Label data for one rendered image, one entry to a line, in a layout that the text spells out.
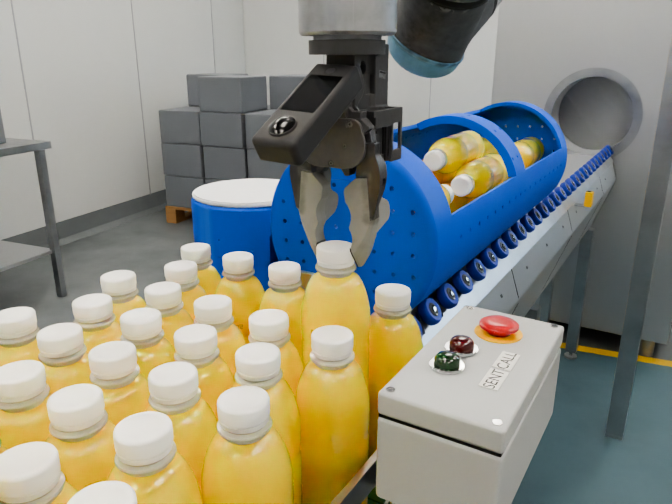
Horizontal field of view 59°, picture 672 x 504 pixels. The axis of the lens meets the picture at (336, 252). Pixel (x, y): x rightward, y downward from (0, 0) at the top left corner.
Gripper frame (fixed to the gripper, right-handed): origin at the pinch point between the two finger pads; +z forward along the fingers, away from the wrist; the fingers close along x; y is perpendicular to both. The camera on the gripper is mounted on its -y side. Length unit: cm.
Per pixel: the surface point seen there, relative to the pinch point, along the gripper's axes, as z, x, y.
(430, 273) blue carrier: 9.9, -0.5, 24.1
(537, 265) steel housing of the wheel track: 30, 0, 94
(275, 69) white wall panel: -5, 377, 494
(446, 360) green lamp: 5.1, -14.5, -6.5
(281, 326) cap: 5.9, 2.0, -6.8
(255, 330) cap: 6.2, 4.0, -8.2
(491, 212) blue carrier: 6.5, -1.3, 48.2
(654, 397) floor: 116, -30, 203
